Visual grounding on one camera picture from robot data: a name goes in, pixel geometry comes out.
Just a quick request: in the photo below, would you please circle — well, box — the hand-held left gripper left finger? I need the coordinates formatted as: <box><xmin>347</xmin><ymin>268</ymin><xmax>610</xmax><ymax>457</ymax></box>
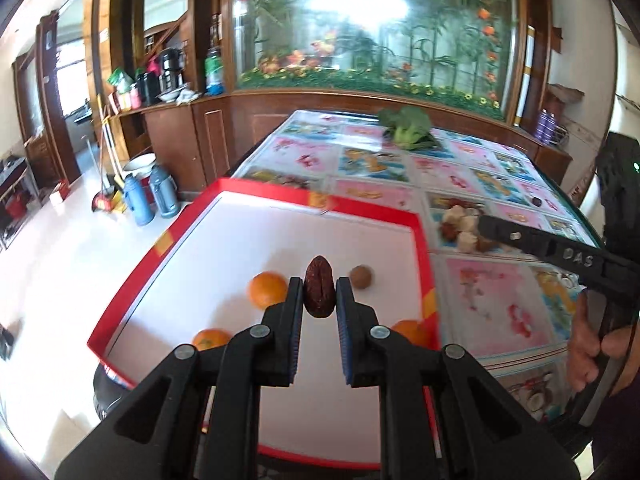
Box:
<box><xmin>54</xmin><ymin>276</ymin><xmax>306</xmax><ymax>480</ymax></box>

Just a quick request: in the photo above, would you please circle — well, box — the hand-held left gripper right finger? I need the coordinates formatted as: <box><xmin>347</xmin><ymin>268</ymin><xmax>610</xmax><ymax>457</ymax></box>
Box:
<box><xmin>335</xmin><ymin>276</ymin><xmax>583</xmax><ymax>480</ymax></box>

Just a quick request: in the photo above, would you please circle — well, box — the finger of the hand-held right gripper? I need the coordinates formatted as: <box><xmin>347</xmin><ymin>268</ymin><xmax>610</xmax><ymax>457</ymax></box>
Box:
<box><xmin>477</xmin><ymin>215</ymin><xmax>613</xmax><ymax>293</ymax></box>

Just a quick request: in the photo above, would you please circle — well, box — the orange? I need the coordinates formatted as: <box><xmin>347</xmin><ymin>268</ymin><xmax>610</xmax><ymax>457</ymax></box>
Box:
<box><xmin>192</xmin><ymin>328</ymin><xmax>234</xmax><ymax>352</ymax></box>
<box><xmin>391</xmin><ymin>319</ymin><xmax>430</xmax><ymax>348</ymax></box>
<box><xmin>247</xmin><ymin>271</ymin><xmax>289</xmax><ymax>310</ymax></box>

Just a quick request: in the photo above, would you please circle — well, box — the brown round longan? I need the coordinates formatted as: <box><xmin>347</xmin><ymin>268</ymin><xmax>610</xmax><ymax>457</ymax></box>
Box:
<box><xmin>349</xmin><ymin>265</ymin><xmax>375</xmax><ymax>291</ymax></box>

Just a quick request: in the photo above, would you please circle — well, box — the pile of dates and longans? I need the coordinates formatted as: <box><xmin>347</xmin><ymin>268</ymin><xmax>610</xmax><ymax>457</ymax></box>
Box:
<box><xmin>439</xmin><ymin>204</ymin><xmax>496</xmax><ymax>253</ymax></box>

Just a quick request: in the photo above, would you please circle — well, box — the red box with white inside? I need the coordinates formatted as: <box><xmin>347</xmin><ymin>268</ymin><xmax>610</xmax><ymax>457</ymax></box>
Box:
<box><xmin>86</xmin><ymin>177</ymin><xmax>441</xmax><ymax>471</ymax></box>

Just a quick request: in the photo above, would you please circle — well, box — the person's right hand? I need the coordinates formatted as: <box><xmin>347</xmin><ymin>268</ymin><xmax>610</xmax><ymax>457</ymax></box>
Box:
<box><xmin>566</xmin><ymin>290</ymin><xmax>640</xmax><ymax>401</ymax></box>

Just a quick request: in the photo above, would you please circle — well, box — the printed tablecloth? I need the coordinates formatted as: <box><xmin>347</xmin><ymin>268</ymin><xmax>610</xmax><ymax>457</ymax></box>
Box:
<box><xmin>232</xmin><ymin>109</ymin><xmax>606</xmax><ymax>426</ymax></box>

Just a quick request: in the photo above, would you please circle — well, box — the green bok choy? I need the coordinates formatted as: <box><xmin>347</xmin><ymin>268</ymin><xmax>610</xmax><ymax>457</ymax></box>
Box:
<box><xmin>377</xmin><ymin>106</ymin><xmax>441</xmax><ymax>151</ymax></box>

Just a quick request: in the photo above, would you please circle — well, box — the grey blue thermos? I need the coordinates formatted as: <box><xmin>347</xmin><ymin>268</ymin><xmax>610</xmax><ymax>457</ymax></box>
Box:
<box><xmin>149</xmin><ymin>165</ymin><xmax>181</xmax><ymax>219</ymax></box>

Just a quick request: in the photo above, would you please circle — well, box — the wooden cabinet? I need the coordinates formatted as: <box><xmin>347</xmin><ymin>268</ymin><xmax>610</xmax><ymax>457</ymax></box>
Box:
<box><xmin>105</xmin><ymin>87</ymin><xmax>573</xmax><ymax>196</ymax></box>

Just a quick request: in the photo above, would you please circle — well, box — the white basin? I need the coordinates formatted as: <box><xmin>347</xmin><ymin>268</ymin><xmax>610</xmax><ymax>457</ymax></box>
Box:
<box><xmin>122</xmin><ymin>153</ymin><xmax>157</xmax><ymax>173</ymax></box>

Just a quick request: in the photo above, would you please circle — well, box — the flower painted glass panel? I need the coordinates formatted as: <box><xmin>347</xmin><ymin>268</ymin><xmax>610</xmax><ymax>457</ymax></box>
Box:
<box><xmin>222</xmin><ymin>0</ymin><xmax>526</xmax><ymax>121</ymax></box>

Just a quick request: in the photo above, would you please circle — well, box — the green soda bottle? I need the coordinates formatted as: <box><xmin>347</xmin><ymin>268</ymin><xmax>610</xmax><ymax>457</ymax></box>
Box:
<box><xmin>205</xmin><ymin>47</ymin><xmax>224</xmax><ymax>96</ymax></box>

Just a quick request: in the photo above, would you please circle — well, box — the black thermos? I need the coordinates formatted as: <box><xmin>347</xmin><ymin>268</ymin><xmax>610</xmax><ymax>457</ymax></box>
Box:
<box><xmin>136</xmin><ymin>71</ymin><xmax>161</xmax><ymax>106</ymax></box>

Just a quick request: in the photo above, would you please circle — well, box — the green packet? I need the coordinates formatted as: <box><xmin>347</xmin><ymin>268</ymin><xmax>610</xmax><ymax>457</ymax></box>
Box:
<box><xmin>107</xmin><ymin>67</ymin><xmax>135</xmax><ymax>93</ymax></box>

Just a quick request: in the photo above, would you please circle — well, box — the black metal rack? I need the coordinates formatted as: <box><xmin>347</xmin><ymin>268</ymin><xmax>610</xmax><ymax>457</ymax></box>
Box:
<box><xmin>0</xmin><ymin>157</ymin><xmax>36</xmax><ymax>251</ymax></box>

